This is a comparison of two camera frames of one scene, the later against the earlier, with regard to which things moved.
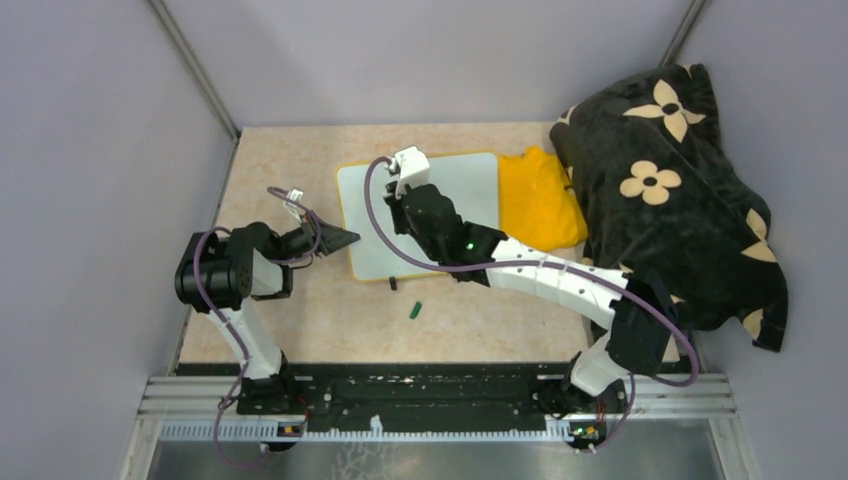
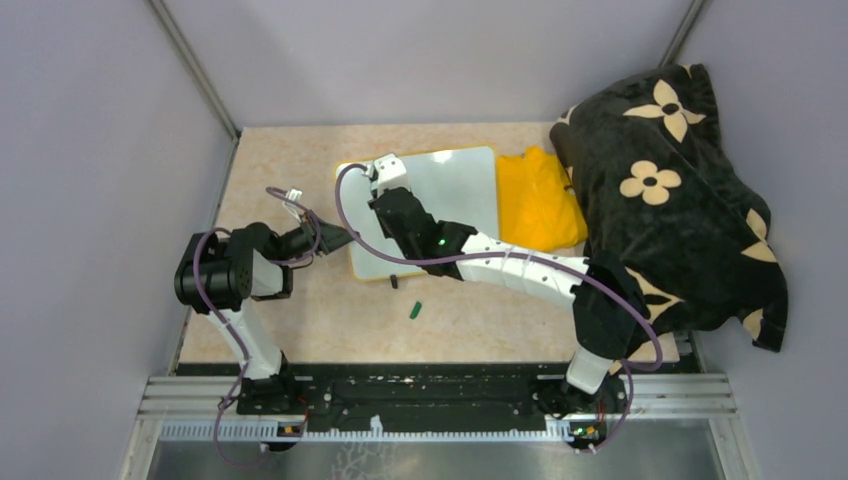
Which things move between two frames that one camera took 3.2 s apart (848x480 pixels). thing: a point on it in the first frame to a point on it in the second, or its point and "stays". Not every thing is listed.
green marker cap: [416, 310] stays
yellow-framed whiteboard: [470, 183] stays
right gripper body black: [401, 224] to [408, 251]
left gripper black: [324, 238] stays
